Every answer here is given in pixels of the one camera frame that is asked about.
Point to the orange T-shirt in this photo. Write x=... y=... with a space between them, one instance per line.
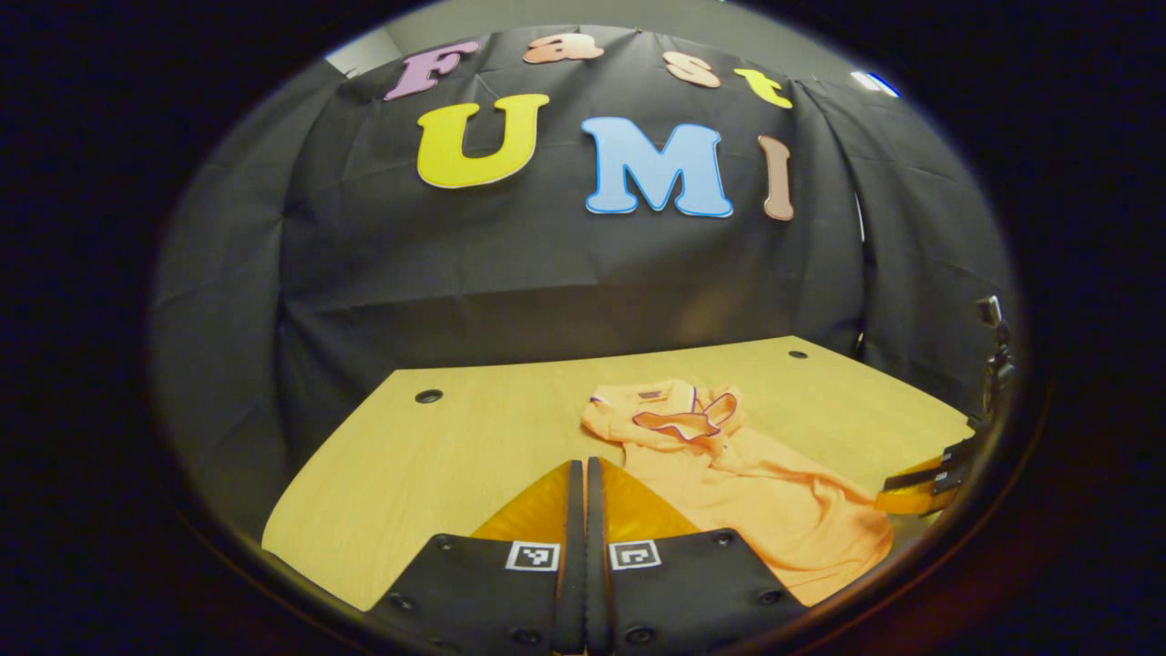
x=747 y=492

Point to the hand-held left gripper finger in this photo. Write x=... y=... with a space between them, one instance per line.
x=574 y=565
x=594 y=565

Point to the black backdrop cloth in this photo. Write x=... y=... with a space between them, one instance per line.
x=547 y=292

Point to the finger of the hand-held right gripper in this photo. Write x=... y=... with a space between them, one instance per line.
x=915 y=499
x=938 y=466

